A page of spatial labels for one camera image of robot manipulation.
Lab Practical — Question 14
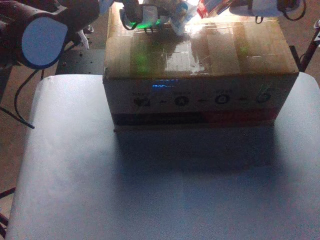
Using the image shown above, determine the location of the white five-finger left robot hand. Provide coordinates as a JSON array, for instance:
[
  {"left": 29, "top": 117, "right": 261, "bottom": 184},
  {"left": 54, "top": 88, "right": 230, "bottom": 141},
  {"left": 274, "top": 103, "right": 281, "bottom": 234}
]
[{"left": 119, "top": 0, "right": 174, "bottom": 35}]

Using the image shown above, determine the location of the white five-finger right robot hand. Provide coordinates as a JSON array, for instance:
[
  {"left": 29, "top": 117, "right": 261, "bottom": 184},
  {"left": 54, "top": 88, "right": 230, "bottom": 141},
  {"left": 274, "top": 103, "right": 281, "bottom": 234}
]
[{"left": 228, "top": 0, "right": 307, "bottom": 25}]

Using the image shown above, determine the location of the blue white snack packet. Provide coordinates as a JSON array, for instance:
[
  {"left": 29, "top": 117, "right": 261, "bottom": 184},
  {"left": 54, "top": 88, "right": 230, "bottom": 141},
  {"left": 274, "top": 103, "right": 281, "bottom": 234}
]
[{"left": 169, "top": 0, "right": 192, "bottom": 36}]

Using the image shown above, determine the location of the dark red stand leg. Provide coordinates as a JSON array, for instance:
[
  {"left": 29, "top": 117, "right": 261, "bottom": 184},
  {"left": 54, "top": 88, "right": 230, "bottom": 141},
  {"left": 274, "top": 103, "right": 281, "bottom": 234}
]
[{"left": 298, "top": 34, "right": 320, "bottom": 74}]

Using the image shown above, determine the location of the large taped cardboard box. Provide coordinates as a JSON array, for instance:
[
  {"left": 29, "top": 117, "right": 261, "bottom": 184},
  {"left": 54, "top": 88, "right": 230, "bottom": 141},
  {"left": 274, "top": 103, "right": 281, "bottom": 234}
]
[{"left": 102, "top": 3, "right": 300, "bottom": 133}]

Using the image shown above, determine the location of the black metal base plate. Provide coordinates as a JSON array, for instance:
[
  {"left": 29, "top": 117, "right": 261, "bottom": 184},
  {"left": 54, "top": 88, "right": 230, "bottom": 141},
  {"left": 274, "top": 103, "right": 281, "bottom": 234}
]
[{"left": 55, "top": 48, "right": 106, "bottom": 76}]

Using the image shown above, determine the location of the thin black cable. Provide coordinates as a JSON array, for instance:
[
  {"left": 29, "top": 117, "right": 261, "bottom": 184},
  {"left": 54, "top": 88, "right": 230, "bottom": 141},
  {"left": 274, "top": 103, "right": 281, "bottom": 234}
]
[{"left": 13, "top": 69, "right": 36, "bottom": 130}]

